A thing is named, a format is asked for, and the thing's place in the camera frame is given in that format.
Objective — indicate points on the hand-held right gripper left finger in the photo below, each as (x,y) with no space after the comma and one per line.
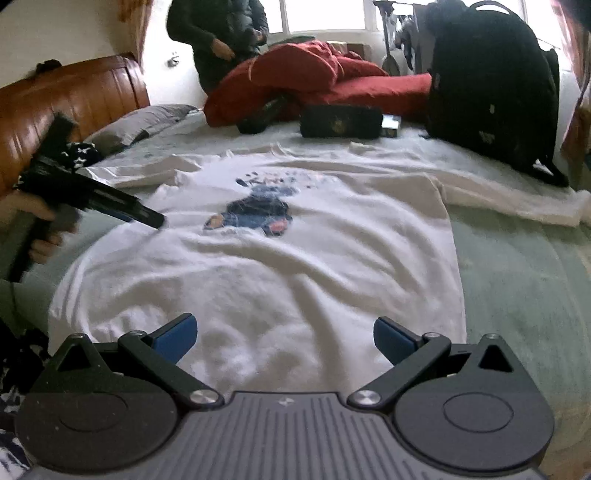
(178,339)

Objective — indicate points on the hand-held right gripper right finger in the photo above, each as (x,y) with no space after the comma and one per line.
(392,339)

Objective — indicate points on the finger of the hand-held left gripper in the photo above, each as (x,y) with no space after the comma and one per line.
(138,212)

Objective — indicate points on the white printed sweatshirt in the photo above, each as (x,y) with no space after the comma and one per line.
(300,277)

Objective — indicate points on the person's left hand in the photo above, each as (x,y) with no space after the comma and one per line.
(44,251)

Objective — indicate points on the star patterned dark cloth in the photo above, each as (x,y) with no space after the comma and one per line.
(85,154)

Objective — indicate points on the grey pillow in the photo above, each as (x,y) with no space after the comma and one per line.
(134,124)

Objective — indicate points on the wooden headboard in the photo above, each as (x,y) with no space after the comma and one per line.
(92,97)

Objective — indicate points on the small dark object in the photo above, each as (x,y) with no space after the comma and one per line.
(48,67)

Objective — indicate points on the person's dark patterned clothing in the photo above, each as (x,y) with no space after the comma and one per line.
(18,378)

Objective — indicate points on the pink curtain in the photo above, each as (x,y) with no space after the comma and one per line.
(575,37)
(136,27)

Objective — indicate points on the red duvet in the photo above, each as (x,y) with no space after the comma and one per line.
(286,74)

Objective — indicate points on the blue and white box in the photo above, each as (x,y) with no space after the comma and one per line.
(391,125)

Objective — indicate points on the dark pouch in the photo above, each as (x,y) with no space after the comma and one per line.
(341,121)

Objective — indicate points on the wooden chair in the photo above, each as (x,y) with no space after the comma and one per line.
(577,147)

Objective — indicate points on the cardboard box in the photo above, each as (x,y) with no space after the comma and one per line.
(351,48)

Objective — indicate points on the black backpack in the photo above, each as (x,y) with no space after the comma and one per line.
(485,78)

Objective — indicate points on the metal rack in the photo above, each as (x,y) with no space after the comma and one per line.
(395,37)

